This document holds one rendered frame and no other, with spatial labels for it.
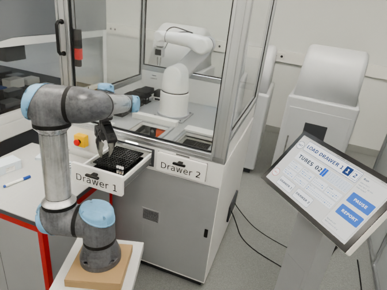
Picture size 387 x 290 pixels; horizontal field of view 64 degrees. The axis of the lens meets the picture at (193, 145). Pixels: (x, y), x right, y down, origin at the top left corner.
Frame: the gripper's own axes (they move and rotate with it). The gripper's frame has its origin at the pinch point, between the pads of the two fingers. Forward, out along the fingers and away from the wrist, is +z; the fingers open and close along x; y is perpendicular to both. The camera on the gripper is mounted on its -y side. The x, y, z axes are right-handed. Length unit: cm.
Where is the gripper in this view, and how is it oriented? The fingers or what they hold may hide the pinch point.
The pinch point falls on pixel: (105, 155)
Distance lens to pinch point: 160.7
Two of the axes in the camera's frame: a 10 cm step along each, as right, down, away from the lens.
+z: -1.3, 9.2, 3.7
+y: -5.5, -3.8, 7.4
